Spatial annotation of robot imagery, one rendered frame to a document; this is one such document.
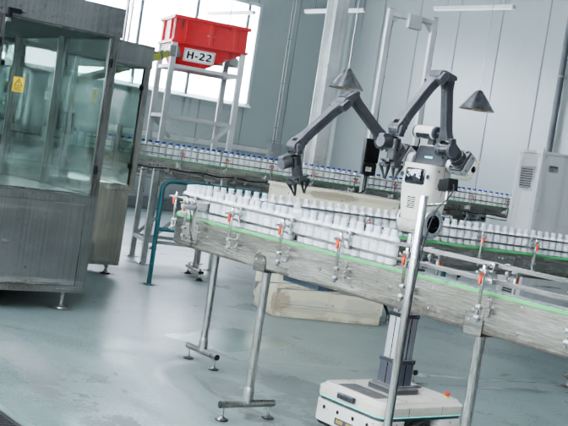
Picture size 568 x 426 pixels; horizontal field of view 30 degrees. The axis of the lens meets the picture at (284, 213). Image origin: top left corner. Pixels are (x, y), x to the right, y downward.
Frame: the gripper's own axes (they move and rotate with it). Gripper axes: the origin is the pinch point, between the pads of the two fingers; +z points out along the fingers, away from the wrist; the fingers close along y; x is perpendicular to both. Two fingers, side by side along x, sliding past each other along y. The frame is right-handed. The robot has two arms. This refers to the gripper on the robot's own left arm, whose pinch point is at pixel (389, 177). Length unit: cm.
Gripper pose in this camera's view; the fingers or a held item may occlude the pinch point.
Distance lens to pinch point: 523.5
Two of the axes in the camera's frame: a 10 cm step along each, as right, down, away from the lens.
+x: -6.1, -1.4, 7.8
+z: -1.5, 9.9, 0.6
